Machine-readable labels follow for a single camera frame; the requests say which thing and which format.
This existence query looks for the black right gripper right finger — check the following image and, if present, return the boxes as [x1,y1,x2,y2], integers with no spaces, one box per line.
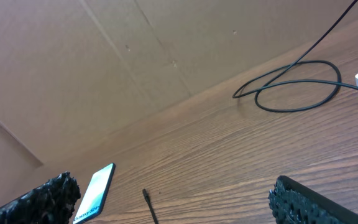
[268,175,358,224]

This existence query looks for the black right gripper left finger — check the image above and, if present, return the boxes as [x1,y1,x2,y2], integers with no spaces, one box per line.
[0,172,81,224]

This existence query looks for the Samsung Galaxy smartphone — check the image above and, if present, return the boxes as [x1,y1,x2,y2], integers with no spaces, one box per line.
[73,163,116,224]

